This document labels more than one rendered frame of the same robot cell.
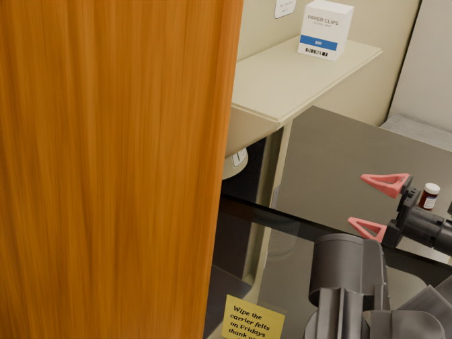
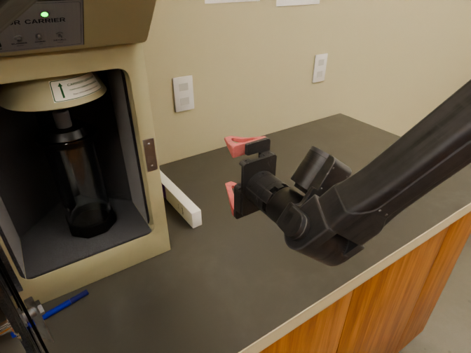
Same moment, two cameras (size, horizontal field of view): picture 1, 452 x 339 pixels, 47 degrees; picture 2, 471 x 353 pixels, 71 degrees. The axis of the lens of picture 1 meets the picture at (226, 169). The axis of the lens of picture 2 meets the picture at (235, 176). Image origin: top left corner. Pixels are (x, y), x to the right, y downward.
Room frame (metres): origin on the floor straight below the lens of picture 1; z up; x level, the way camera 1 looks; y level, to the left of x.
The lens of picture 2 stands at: (0.33, -0.51, 1.51)
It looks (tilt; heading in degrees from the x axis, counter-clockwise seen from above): 32 degrees down; 28
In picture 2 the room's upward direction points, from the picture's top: straight up
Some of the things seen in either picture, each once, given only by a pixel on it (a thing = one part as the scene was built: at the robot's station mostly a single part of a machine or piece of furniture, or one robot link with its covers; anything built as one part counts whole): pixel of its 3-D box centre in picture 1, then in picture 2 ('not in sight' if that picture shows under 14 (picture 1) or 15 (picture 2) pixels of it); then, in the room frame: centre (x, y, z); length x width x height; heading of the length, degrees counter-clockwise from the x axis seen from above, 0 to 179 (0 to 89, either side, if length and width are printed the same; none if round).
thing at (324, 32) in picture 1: (325, 29); not in sight; (0.67, -0.10, 1.54); 0.05 x 0.05 x 0.06; 68
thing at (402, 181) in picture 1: (384, 192); (242, 154); (0.78, -0.28, 1.24); 0.09 x 0.07 x 0.07; 60
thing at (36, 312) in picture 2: not in sight; (37, 323); (0.43, -0.21, 1.18); 0.02 x 0.02 x 0.06; 72
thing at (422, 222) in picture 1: (418, 224); (266, 191); (0.74, -0.35, 1.20); 0.07 x 0.07 x 0.10; 60
